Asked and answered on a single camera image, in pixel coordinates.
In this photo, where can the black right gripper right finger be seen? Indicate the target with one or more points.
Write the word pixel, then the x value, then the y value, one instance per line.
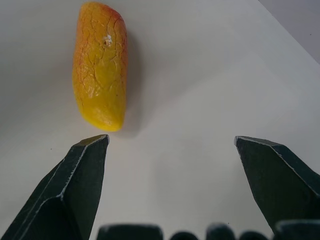
pixel 277 185

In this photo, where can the yellow orange mango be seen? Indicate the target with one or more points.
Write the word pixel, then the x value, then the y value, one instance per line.
pixel 100 75

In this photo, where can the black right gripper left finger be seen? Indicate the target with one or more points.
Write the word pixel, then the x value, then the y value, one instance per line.
pixel 75 190

